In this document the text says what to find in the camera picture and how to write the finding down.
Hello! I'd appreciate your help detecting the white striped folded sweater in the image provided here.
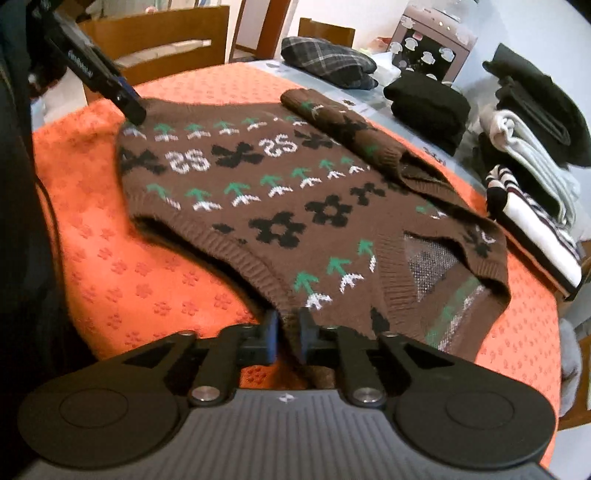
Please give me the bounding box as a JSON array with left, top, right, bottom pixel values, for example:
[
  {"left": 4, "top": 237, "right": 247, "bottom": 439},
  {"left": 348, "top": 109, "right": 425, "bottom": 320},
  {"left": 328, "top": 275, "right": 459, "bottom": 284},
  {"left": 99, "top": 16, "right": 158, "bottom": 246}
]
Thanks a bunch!
[{"left": 484, "top": 164, "right": 583, "bottom": 296}]

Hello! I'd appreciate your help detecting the floral checked tablecloth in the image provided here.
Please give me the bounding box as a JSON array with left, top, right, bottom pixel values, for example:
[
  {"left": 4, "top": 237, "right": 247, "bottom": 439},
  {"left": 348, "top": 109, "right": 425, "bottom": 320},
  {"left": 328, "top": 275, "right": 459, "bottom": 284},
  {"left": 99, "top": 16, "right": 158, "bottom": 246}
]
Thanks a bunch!
[{"left": 249, "top": 46, "right": 490, "bottom": 185}]

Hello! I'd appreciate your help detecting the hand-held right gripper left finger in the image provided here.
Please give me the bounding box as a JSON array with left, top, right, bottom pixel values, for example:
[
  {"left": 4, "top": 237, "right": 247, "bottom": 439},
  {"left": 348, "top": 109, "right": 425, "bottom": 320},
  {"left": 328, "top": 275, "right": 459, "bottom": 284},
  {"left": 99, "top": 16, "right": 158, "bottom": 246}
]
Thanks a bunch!
[{"left": 111, "top": 309, "right": 280, "bottom": 408}]

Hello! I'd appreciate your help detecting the dark olive hooded jacket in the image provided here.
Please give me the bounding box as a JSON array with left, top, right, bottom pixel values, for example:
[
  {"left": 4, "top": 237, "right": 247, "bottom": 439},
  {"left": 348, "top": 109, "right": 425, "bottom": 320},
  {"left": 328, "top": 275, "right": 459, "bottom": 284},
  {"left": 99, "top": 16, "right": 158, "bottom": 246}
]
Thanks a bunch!
[{"left": 482, "top": 43, "right": 591, "bottom": 168}]

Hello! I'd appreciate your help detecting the orange floral mat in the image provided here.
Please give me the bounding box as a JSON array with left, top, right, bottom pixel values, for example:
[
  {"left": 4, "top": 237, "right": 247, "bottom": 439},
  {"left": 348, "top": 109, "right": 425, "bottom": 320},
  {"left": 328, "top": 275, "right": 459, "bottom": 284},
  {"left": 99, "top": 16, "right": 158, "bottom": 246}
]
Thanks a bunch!
[{"left": 30, "top": 62, "right": 573, "bottom": 469}]

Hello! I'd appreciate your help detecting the black folded garment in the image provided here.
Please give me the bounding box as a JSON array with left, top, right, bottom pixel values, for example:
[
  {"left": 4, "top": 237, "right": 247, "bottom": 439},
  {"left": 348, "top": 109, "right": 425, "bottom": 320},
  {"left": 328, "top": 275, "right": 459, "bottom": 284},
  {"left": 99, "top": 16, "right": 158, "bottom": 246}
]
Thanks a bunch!
[{"left": 383, "top": 71, "right": 472, "bottom": 157}]

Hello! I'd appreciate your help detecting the grey plaid folded garment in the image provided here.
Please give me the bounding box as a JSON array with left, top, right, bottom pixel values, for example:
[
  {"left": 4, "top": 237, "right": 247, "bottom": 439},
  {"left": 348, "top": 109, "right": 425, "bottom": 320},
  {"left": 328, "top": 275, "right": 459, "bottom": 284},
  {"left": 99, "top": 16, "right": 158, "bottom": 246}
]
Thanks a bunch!
[{"left": 281, "top": 36, "right": 380, "bottom": 92}]

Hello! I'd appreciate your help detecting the black cable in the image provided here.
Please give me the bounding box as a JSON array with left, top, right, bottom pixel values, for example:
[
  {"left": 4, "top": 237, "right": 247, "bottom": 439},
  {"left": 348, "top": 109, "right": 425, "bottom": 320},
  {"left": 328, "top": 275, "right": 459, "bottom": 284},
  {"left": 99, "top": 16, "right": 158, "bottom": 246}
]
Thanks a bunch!
[{"left": 33, "top": 178, "right": 62, "bottom": 245}]

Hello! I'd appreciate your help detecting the grey folded cloth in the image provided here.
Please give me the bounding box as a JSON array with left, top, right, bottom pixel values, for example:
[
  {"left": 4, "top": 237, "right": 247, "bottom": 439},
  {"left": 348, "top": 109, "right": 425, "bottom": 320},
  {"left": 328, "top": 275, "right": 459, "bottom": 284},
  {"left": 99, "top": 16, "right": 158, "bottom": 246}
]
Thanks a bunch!
[{"left": 558, "top": 330, "right": 583, "bottom": 418}]

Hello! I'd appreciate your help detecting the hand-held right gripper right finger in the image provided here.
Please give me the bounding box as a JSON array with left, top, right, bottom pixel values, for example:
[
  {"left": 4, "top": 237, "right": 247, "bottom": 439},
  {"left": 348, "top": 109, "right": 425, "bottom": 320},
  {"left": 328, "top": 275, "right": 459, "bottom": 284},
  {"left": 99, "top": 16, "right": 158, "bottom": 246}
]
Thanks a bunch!
[{"left": 297, "top": 308, "right": 462, "bottom": 408}]

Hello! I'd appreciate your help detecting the pink water dispenser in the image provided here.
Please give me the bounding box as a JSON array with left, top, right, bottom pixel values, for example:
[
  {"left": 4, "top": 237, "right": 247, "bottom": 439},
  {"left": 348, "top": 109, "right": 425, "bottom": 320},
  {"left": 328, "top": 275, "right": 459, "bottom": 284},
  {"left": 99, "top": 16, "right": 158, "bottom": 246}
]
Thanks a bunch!
[{"left": 390, "top": 4, "right": 478, "bottom": 88}]

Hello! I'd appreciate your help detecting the wooden chair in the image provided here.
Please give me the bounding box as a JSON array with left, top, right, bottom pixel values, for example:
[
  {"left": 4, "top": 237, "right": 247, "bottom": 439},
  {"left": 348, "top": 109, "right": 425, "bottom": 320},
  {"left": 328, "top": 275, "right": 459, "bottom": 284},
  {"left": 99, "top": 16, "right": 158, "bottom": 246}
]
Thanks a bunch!
[
  {"left": 298, "top": 17, "right": 356, "bottom": 51},
  {"left": 79, "top": 6, "right": 232, "bottom": 104}
]

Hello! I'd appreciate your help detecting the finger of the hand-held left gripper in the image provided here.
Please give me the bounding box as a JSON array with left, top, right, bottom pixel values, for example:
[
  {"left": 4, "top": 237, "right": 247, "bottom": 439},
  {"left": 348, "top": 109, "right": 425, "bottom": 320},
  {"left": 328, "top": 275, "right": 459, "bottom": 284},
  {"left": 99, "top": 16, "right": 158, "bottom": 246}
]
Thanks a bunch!
[{"left": 108, "top": 76, "right": 148, "bottom": 125}]

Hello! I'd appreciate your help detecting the brown patterned knit sweater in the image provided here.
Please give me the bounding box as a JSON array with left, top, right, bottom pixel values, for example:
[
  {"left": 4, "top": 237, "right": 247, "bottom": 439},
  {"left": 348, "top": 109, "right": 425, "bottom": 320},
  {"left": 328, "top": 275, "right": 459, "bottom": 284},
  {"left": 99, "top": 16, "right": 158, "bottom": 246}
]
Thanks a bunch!
[{"left": 115, "top": 88, "right": 511, "bottom": 370}]

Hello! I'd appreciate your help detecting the person's dark clothing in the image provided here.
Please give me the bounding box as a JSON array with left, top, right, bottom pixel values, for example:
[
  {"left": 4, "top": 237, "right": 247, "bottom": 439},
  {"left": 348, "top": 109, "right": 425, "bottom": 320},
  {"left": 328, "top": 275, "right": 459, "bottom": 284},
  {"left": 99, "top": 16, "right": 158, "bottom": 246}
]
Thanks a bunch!
[{"left": 0, "top": 0, "right": 98, "bottom": 416}]

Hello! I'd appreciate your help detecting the wooden door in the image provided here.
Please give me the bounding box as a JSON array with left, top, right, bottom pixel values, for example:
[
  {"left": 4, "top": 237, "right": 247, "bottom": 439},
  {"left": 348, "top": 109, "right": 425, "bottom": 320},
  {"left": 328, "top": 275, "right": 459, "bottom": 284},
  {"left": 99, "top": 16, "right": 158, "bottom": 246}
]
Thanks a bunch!
[{"left": 229, "top": 0, "right": 293, "bottom": 63}]

